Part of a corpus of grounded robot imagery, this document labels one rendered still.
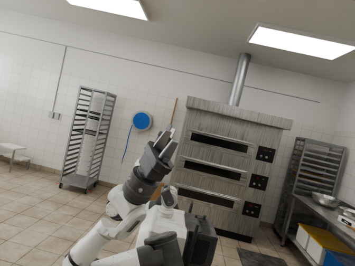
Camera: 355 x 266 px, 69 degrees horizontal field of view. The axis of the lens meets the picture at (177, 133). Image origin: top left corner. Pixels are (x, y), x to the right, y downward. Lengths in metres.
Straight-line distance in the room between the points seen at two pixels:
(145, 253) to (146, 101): 4.41
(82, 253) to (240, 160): 3.49
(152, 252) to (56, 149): 5.01
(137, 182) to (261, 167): 3.59
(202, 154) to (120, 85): 2.24
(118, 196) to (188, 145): 3.31
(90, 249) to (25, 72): 5.51
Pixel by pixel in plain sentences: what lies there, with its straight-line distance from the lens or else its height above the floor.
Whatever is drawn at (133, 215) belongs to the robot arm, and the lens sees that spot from 0.76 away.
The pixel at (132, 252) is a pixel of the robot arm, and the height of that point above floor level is 1.19.
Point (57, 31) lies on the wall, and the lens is 6.00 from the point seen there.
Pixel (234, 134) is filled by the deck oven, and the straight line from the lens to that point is 4.08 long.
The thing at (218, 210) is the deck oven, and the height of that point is 0.40.
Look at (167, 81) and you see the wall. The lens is 5.13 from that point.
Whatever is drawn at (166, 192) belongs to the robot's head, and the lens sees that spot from 1.03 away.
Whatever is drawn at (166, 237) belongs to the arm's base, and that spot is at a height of 1.26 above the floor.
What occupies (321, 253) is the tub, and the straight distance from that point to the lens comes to 4.08.
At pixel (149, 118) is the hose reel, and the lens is 4.97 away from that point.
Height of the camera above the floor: 1.63
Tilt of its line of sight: 3 degrees down
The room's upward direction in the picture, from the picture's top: 13 degrees clockwise
